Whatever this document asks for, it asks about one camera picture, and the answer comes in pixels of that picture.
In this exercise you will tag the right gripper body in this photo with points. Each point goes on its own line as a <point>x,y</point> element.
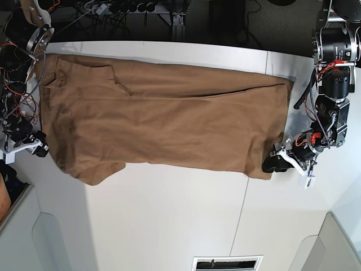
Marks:
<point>18,129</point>

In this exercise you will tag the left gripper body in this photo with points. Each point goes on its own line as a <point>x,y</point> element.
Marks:
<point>305,148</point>

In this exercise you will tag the brown t-shirt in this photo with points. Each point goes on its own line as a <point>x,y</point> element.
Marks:
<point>99,114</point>

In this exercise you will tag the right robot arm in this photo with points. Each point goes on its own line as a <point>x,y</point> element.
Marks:
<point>27,33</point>

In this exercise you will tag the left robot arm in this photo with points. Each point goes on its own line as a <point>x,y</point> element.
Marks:
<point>336,43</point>

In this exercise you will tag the orange fabric item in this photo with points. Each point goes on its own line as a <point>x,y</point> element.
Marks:
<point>5,201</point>

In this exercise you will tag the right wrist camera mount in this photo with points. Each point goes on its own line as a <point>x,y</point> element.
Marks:
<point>9,148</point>

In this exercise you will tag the aluminium frame post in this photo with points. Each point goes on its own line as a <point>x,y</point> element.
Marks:
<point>178,26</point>

